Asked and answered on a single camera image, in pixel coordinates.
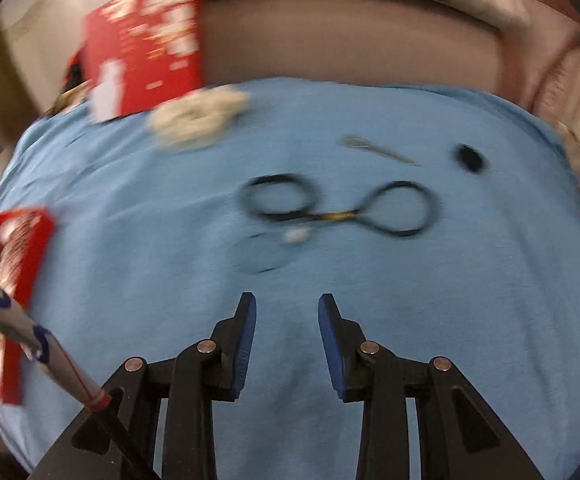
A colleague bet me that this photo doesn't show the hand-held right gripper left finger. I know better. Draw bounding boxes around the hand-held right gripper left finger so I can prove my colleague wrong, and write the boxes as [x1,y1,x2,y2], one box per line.
[30,292,258,480]

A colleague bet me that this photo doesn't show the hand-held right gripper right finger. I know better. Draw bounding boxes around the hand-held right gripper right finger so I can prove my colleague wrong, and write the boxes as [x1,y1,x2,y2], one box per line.
[318,293,546,480]

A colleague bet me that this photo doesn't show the black cord with gold bead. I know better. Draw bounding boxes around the black cord with gold bead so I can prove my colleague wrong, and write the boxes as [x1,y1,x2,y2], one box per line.
[240,174,443,238]

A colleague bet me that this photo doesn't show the red box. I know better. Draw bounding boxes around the red box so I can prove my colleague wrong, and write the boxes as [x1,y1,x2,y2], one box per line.
[0,207,58,406]

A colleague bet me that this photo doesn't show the red floral box lid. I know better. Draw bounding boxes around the red floral box lid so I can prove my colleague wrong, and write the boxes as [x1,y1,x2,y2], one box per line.
[80,0,205,123]

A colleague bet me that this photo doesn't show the blue blanket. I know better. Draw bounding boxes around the blue blanket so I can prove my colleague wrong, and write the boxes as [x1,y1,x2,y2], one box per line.
[0,77,580,480]

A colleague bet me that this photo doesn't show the silver hair clip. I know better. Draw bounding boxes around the silver hair clip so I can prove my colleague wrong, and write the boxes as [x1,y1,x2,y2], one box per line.
[340,135,423,167]

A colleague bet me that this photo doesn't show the cream scrunchie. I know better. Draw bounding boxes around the cream scrunchie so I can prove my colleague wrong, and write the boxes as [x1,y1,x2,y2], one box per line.
[150,85,249,153]

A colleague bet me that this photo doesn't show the grey brown sofa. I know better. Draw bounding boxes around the grey brown sofa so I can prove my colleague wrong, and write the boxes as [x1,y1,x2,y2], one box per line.
[200,0,580,106]

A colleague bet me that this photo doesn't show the thin cord bead bracelet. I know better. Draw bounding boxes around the thin cord bead bracelet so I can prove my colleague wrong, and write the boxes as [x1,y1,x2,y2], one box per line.
[237,225,313,275]

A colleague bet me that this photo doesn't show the white wrapped cable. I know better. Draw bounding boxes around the white wrapped cable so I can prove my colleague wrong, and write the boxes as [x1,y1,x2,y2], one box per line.
[0,257,113,411]

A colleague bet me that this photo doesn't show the small black hair tie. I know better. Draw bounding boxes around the small black hair tie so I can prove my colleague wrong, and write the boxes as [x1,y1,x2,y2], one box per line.
[454,144,488,173]

